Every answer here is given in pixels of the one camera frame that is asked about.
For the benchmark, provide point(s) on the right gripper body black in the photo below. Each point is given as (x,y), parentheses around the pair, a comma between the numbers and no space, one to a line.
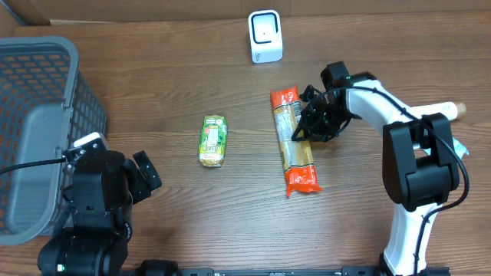
(328,124)

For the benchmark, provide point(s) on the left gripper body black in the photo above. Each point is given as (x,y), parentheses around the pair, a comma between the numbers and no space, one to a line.
(128,173)

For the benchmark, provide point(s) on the spaghetti pack with red ends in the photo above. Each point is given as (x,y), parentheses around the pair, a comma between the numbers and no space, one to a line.
(297,159)

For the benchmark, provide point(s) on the green yellow snack bar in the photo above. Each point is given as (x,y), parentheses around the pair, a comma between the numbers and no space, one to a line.
(213,140)

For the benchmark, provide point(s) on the white Pantene tube gold cap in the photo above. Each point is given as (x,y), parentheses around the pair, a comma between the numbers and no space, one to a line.
(451,110)

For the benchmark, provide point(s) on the teal snack packet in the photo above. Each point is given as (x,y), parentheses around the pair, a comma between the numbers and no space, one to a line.
(459,149)

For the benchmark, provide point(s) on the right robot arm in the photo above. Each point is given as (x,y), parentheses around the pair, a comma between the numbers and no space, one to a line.
(419,158)

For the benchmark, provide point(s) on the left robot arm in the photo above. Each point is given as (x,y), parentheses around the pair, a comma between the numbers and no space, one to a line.
(93,234)

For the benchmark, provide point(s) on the white barcode scanner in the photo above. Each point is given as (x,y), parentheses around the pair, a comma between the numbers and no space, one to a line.
(265,35)

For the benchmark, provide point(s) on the grey plastic basket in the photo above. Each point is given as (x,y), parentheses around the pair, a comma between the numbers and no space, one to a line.
(46,105)

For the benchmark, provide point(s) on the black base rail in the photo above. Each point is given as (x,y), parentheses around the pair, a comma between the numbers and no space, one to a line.
(345,271)

